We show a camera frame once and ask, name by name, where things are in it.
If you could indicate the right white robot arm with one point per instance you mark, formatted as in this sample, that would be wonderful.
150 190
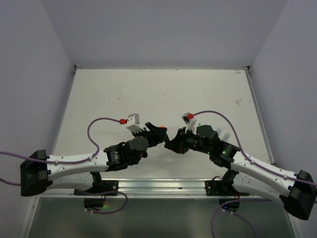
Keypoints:
246 174

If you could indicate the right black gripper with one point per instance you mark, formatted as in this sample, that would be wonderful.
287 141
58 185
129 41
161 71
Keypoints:
178 144

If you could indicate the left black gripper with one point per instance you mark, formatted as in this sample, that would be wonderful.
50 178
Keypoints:
155 134

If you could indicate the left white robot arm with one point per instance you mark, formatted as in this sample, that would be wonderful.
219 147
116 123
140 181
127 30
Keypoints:
41 172

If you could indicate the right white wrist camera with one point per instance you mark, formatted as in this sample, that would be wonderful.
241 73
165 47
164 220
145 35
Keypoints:
190 121

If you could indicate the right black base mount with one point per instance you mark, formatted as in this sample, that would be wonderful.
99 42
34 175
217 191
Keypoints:
223 187

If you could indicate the green translucent pen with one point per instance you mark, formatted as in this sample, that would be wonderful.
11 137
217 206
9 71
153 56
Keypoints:
226 136

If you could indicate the aluminium front rail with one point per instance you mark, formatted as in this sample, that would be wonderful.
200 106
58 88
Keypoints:
150 188

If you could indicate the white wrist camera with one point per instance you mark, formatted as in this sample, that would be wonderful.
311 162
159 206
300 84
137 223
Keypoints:
190 121
133 123

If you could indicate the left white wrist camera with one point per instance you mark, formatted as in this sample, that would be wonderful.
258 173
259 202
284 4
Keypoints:
133 123

